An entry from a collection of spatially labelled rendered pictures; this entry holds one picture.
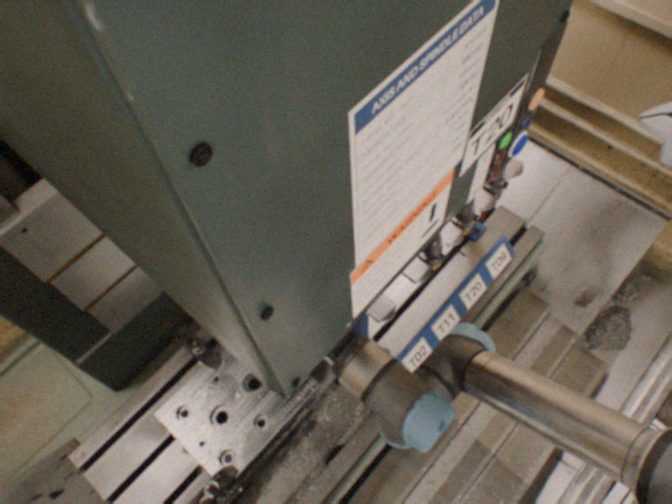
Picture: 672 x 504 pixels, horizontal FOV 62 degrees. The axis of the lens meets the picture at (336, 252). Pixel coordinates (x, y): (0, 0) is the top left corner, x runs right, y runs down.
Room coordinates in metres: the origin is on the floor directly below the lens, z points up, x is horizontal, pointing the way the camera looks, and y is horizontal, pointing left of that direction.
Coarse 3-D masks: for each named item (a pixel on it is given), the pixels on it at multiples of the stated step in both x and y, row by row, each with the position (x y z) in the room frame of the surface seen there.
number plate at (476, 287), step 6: (474, 282) 0.57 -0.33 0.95; (480, 282) 0.57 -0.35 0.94; (468, 288) 0.55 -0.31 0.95; (474, 288) 0.55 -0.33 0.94; (480, 288) 0.56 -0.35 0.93; (462, 294) 0.54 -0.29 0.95; (468, 294) 0.54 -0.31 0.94; (474, 294) 0.54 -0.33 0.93; (480, 294) 0.55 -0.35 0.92; (462, 300) 0.52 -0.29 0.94; (468, 300) 0.53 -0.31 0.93; (474, 300) 0.53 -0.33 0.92; (468, 306) 0.52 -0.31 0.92
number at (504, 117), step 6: (516, 96) 0.40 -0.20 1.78; (510, 102) 0.39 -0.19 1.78; (504, 108) 0.38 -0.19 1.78; (510, 108) 0.39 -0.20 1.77; (498, 114) 0.38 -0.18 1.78; (504, 114) 0.39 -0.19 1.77; (510, 114) 0.40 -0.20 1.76; (492, 120) 0.37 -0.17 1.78; (498, 120) 0.38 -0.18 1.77; (504, 120) 0.39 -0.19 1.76; (510, 120) 0.40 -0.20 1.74; (492, 126) 0.37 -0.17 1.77; (498, 126) 0.38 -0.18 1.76; (504, 126) 0.39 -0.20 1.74; (492, 132) 0.37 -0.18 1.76; (498, 132) 0.38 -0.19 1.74; (486, 138) 0.37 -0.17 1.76; (492, 138) 0.38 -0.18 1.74; (486, 144) 0.37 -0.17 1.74
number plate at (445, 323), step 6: (450, 306) 0.51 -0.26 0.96; (444, 312) 0.49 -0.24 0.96; (450, 312) 0.50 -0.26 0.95; (438, 318) 0.48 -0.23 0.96; (444, 318) 0.48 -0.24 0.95; (450, 318) 0.48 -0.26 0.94; (456, 318) 0.49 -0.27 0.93; (438, 324) 0.47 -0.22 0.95; (444, 324) 0.47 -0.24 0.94; (450, 324) 0.47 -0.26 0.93; (438, 330) 0.46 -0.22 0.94; (444, 330) 0.46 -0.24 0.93; (450, 330) 0.46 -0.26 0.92; (438, 336) 0.44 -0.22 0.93
